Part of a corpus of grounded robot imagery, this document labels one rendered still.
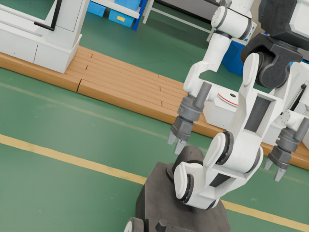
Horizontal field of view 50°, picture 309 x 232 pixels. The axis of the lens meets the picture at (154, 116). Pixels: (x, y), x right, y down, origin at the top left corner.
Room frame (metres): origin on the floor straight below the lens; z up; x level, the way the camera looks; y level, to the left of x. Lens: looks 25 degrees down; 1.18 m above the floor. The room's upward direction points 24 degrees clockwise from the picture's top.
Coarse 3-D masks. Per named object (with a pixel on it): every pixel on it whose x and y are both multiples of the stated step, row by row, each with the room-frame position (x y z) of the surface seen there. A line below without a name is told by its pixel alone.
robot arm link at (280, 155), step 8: (280, 136) 1.33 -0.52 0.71; (280, 144) 1.31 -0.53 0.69; (288, 144) 1.30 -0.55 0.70; (296, 144) 1.31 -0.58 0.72; (272, 152) 1.35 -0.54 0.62; (280, 152) 1.30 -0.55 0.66; (288, 152) 1.31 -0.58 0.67; (272, 160) 1.32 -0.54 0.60; (280, 160) 1.29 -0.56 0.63; (288, 160) 1.30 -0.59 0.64
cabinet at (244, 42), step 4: (256, 24) 6.21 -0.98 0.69; (252, 28) 6.18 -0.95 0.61; (252, 32) 6.22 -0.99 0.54; (248, 36) 6.19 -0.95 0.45; (232, 40) 6.13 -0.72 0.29; (236, 40) 6.17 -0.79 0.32; (240, 40) 6.17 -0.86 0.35; (244, 40) 6.18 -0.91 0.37; (248, 40) 6.20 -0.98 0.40; (244, 44) 6.19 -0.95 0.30
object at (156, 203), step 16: (176, 160) 1.58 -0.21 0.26; (192, 160) 1.49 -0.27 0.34; (160, 176) 1.51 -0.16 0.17; (144, 192) 1.33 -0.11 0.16; (160, 192) 1.38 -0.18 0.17; (144, 208) 1.23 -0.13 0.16; (160, 208) 1.26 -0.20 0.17; (176, 208) 1.31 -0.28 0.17; (192, 208) 1.36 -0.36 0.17; (224, 208) 1.48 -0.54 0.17; (144, 224) 1.13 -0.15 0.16; (160, 224) 1.07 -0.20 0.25; (176, 224) 1.21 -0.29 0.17; (192, 224) 1.25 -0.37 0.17; (208, 224) 1.30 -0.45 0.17; (224, 224) 1.35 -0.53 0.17
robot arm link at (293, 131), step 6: (282, 114) 1.37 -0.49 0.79; (288, 114) 1.34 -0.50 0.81; (294, 114) 1.34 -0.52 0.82; (300, 114) 1.36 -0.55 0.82; (282, 120) 1.35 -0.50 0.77; (288, 120) 1.32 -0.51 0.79; (294, 120) 1.32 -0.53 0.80; (300, 120) 1.33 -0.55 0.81; (306, 120) 1.30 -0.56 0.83; (288, 126) 1.34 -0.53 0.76; (294, 126) 1.32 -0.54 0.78; (300, 126) 1.31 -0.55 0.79; (306, 126) 1.30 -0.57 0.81; (282, 132) 1.34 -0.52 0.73; (288, 132) 1.32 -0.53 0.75; (294, 132) 1.32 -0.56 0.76; (300, 132) 1.29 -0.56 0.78; (306, 132) 1.30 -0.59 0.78; (288, 138) 1.31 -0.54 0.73; (294, 138) 1.30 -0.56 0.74; (300, 138) 1.29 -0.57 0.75
